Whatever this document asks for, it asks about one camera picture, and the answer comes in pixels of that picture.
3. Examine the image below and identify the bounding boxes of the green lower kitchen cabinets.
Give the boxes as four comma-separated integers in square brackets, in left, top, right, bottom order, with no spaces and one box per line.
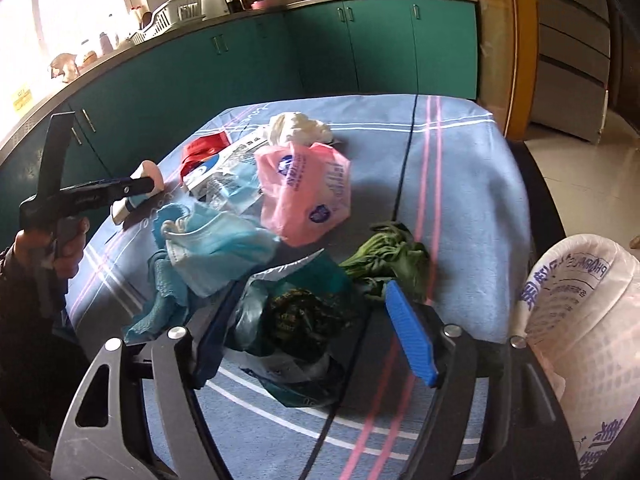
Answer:
[0,0,479,261]

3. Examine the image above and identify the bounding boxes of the pink plastic bag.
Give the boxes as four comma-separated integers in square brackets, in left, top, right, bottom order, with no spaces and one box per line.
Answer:
[254,141,352,247]

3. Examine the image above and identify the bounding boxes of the crumpled white tissue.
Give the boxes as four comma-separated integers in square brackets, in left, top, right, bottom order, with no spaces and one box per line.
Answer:
[266,112,334,149]

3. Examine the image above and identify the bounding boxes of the blue white plastic package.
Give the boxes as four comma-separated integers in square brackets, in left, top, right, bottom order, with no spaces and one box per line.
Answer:
[181,136,267,214]

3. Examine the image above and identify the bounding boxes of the small white bottle pink cap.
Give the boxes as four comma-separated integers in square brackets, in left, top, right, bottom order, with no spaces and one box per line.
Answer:
[111,160,165,226]

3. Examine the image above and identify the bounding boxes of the person's left forearm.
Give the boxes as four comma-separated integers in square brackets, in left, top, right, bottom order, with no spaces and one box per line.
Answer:
[0,245,76,441]

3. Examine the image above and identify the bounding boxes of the green plastic bag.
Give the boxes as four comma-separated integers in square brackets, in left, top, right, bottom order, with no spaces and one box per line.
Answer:
[224,249,357,409]

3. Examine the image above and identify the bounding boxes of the black cable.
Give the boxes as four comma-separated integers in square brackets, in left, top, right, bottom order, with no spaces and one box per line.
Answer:
[303,94,420,480]

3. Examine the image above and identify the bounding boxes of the red snack packet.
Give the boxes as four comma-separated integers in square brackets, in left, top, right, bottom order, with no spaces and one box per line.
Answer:
[181,132,232,177]

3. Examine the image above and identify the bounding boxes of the white dish rack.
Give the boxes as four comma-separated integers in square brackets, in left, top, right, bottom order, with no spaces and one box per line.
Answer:
[129,0,207,44]

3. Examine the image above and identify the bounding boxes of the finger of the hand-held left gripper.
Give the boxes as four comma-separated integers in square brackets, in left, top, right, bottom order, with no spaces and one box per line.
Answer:
[85,176,156,207]

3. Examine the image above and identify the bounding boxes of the blue striped tablecloth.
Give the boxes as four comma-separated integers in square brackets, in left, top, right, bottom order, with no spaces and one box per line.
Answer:
[65,94,532,480]

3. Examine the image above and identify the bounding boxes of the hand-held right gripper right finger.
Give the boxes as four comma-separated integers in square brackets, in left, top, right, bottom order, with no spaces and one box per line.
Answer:
[384,279,581,480]

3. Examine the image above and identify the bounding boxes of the brown item on counter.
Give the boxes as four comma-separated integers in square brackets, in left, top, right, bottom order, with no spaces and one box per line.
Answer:
[49,52,82,84]

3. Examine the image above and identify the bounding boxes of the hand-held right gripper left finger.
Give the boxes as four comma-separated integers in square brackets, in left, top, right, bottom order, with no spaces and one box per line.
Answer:
[50,279,249,480]

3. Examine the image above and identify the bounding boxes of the grey refrigerator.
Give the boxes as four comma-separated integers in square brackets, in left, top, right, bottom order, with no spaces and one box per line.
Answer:
[529,0,614,144]

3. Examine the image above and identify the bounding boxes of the white trash bag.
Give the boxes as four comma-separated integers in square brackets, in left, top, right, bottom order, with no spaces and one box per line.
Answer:
[509,233,640,480]

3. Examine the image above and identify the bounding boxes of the wooden door frame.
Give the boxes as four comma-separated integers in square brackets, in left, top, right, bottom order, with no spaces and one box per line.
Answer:
[452,0,537,140]

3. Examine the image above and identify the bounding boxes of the green leafy vegetable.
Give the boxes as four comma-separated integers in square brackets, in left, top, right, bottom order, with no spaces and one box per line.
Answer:
[339,221,432,302]

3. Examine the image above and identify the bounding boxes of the teal cloth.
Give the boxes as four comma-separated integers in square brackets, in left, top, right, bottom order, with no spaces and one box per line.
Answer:
[122,200,202,345]

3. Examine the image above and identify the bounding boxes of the person's left hand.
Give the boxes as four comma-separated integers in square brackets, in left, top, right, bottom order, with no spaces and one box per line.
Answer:
[15,217,91,281]

